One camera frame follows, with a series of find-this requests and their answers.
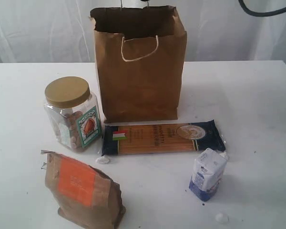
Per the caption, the spaghetti packet dark blue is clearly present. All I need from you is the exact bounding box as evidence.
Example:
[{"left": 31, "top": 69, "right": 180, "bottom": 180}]
[{"left": 102, "top": 120, "right": 225, "bottom": 156}]

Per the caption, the brown paper shopping bag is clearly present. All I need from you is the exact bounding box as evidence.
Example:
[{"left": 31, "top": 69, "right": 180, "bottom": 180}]
[{"left": 90, "top": 5, "right": 187, "bottom": 123}]

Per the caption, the nut jar with gold lid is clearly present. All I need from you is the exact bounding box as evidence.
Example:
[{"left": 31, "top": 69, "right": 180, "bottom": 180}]
[{"left": 44, "top": 76, "right": 102, "bottom": 152}]

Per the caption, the small white crumpled scrap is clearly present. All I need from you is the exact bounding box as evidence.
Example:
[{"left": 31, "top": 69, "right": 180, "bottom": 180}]
[{"left": 95, "top": 156, "right": 111, "bottom": 164}]

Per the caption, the white and blue carton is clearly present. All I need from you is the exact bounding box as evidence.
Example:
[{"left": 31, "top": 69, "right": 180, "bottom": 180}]
[{"left": 189, "top": 148, "right": 227, "bottom": 202}]

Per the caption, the brown pouch with orange label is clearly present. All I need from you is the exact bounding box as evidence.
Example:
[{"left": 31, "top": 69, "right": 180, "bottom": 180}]
[{"left": 41, "top": 150, "right": 126, "bottom": 229}]

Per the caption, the white scrap near front edge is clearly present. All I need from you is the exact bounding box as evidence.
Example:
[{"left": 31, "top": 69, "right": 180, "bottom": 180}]
[{"left": 215, "top": 213, "right": 229, "bottom": 224}]

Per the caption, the white fabric backdrop curtain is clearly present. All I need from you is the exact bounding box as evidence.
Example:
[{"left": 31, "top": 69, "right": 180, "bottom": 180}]
[{"left": 0, "top": 0, "right": 286, "bottom": 62}]

